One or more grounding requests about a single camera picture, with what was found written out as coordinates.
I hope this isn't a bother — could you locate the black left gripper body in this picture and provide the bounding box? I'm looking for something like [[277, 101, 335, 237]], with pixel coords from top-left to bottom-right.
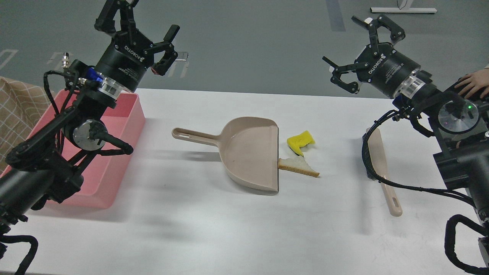
[[95, 31, 154, 92]]

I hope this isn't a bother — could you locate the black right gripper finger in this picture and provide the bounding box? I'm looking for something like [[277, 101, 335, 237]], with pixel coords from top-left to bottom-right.
[[322, 56, 361, 94], [351, 15, 406, 57]]

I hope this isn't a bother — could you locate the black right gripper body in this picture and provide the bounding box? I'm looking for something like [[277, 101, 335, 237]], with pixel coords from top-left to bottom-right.
[[355, 42, 421, 99]]

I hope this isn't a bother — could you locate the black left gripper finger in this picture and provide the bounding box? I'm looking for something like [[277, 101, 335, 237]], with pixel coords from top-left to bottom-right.
[[95, 0, 139, 39], [144, 24, 180, 76]]

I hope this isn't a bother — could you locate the beige hand brush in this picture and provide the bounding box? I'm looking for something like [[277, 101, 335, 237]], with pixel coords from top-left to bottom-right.
[[368, 129, 403, 217]]

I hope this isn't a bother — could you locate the yellow sponge piece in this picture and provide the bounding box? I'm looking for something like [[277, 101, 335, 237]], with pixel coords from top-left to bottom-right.
[[286, 130, 316, 157]]

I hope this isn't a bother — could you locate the triangular bread slice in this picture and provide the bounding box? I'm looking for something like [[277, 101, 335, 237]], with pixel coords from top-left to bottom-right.
[[278, 155, 320, 178]]

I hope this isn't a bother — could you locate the beige plastic dustpan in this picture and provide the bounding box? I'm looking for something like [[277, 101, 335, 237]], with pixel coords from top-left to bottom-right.
[[172, 116, 279, 192]]

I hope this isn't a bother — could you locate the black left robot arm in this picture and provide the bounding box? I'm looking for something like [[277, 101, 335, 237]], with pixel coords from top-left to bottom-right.
[[1, 0, 180, 275]]

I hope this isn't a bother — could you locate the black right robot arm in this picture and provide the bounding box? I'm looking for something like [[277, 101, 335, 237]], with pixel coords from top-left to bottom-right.
[[323, 14, 488, 275]]

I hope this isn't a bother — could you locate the pink plastic bin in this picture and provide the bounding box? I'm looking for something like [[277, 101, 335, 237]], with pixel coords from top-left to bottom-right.
[[0, 91, 146, 209]]

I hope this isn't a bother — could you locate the person's hand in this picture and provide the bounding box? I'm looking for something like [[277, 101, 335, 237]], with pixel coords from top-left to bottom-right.
[[454, 66, 489, 99]]

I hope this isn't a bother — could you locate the metal floor plate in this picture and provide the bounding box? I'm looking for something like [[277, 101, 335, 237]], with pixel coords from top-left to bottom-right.
[[176, 52, 189, 61]]

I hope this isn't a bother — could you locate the white table leg base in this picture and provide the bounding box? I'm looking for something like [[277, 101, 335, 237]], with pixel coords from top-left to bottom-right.
[[370, 0, 438, 15]]

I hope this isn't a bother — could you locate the beige checkered cloth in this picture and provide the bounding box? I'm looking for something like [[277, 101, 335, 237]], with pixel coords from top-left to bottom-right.
[[0, 77, 50, 172]]

